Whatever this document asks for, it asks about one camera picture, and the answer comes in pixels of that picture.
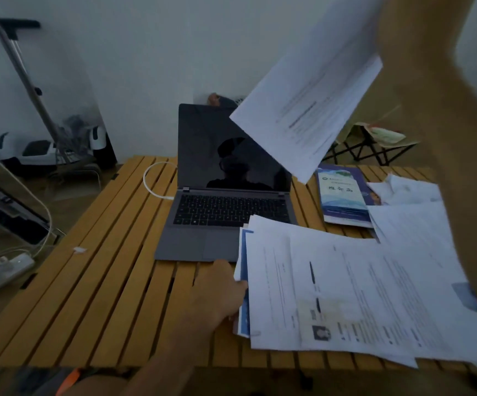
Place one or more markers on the person's left hand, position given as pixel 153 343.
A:
pixel 217 292

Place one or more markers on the person's right hand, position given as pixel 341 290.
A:
pixel 420 28

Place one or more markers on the dense text paper sheet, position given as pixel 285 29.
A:
pixel 312 94

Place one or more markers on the sorted text document stack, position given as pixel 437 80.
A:
pixel 345 292

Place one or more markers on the grey laptop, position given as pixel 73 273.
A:
pixel 222 160

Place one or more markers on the blue booklet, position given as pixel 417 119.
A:
pixel 341 193

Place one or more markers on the pile of white papers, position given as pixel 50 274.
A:
pixel 411 226

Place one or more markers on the grey backpack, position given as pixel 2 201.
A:
pixel 28 382

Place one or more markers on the person's right forearm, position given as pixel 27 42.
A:
pixel 457 181

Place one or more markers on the person's left forearm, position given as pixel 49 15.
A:
pixel 168 362

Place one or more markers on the wooden slatted table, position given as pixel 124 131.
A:
pixel 110 284

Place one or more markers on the person's left leg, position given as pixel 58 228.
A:
pixel 98 387

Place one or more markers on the beige folding chair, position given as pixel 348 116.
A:
pixel 387 103

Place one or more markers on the red and white booklet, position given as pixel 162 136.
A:
pixel 384 135

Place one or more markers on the small white tape scrap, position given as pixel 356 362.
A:
pixel 79 250

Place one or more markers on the white power strip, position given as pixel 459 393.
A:
pixel 3 270

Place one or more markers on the white and black appliance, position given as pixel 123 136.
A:
pixel 36 148

